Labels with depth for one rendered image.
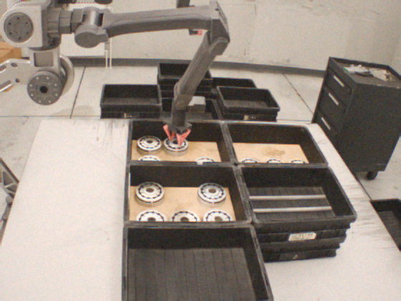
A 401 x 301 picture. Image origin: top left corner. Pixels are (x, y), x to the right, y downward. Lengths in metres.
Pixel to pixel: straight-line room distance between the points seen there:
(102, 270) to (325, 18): 4.09
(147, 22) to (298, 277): 0.99
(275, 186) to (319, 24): 3.47
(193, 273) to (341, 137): 1.88
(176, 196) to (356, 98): 1.65
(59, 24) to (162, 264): 0.77
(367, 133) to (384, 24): 2.61
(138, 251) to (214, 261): 0.24
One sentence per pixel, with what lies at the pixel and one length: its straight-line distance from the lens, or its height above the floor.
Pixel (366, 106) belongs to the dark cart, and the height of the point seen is 0.72.
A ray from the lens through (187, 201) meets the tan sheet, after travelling 1.38.
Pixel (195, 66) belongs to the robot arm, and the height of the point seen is 1.29.
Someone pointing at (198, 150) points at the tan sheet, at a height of 0.83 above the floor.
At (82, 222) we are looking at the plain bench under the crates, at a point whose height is 0.70.
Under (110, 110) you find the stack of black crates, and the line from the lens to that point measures 2.45.
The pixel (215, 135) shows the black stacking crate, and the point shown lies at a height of 0.87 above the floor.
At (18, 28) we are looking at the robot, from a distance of 1.12.
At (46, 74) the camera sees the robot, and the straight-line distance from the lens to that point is 1.41.
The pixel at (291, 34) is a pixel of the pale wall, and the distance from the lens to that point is 4.67.
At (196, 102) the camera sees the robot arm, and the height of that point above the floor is 1.08.
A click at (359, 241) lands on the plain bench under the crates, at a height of 0.70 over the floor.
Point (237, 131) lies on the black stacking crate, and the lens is 1.68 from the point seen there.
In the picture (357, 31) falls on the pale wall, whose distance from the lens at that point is 5.07.
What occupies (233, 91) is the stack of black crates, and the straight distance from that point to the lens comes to 2.78.
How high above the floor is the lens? 1.77
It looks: 35 degrees down
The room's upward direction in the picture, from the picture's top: 8 degrees clockwise
